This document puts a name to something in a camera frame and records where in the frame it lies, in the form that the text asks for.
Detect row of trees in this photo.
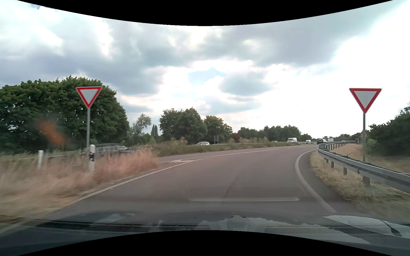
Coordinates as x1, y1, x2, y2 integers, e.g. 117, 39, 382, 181
127, 107, 313, 146

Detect grey asphalt road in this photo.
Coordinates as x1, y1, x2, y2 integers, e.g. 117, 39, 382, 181
0, 144, 362, 239

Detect dark car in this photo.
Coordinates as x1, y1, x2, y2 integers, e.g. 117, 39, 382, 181
80, 143, 131, 157

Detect car's own bonnet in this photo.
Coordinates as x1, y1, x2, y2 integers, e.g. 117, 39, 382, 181
0, 212, 410, 256

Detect road markings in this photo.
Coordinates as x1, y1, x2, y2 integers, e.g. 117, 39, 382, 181
0, 147, 337, 239

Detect triangular give way sign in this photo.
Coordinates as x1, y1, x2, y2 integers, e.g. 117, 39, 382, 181
349, 87, 383, 163
75, 86, 103, 154

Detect queue of vehicles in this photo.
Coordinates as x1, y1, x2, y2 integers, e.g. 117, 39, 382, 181
305, 136, 335, 145

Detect dry grass verge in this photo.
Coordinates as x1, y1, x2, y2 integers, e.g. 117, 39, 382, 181
0, 149, 160, 223
309, 144, 410, 224

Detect large green tree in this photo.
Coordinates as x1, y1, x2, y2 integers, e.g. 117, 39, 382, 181
0, 75, 130, 155

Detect green bushes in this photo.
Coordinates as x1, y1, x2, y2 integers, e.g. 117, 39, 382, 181
333, 95, 410, 157

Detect grey metal guard rail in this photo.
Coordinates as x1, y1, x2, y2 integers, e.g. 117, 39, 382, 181
317, 141, 410, 210

